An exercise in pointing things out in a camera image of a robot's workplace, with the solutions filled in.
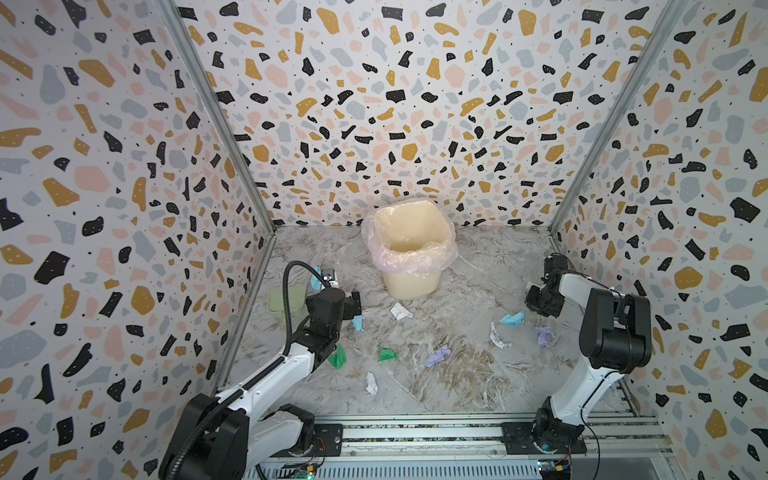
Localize light blue scrap centre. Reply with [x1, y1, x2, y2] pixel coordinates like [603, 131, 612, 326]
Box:
[352, 315, 364, 332]

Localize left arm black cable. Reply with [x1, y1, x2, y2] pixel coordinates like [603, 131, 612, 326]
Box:
[161, 260, 328, 480]

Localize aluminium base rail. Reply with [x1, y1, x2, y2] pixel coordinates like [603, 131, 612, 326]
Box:
[164, 411, 676, 480]

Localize white scrap centre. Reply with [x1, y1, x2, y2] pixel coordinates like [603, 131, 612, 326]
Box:
[390, 303, 413, 321]

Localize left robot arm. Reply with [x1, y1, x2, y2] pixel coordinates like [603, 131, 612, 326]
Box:
[158, 287, 362, 479]

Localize cream trash bin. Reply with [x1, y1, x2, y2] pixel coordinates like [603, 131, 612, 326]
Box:
[362, 199, 458, 301]

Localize cyan scrap right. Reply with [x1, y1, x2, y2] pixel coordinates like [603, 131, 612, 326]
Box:
[500, 311, 525, 326]

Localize light blue scrap far left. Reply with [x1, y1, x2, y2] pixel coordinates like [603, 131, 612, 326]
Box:
[310, 267, 324, 291]

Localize white scrap front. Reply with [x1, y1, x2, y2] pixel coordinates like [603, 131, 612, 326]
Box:
[366, 372, 378, 396]

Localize right corner aluminium post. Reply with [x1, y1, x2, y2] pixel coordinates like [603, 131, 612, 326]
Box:
[548, 0, 687, 238]

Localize pink plastic bin liner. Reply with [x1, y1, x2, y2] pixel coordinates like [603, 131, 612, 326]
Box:
[360, 199, 460, 278]

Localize green scrap centre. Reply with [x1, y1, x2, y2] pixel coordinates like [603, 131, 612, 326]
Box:
[378, 348, 399, 362]

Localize lavender scrap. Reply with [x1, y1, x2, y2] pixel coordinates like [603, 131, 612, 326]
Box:
[425, 345, 451, 368]
[534, 325, 557, 348]

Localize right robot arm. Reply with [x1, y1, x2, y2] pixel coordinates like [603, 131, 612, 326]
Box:
[501, 253, 652, 455]

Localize corner aluminium post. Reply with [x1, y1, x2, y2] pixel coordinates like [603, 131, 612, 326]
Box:
[156, 0, 276, 238]
[548, 0, 687, 238]

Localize green scrap left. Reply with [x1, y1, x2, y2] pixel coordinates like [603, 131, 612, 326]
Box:
[327, 344, 347, 370]

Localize white printed scrap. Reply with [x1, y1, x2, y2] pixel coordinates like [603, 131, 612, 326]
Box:
[489, 323, 511, 349]

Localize left corner aluminium post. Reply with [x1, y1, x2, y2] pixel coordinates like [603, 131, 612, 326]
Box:
[156, 0, 276, 238]

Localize light blue scrap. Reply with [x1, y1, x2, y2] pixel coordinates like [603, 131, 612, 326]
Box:
[310, 267, 324, 291]
[352, 315, 364, 332]

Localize green scrap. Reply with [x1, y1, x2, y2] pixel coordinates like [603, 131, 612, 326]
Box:
[327, 344, 347, 370]
[378, 348, 399, 362]

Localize green dustpan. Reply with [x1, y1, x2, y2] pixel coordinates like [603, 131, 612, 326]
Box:
[267, 285, 307, 330]

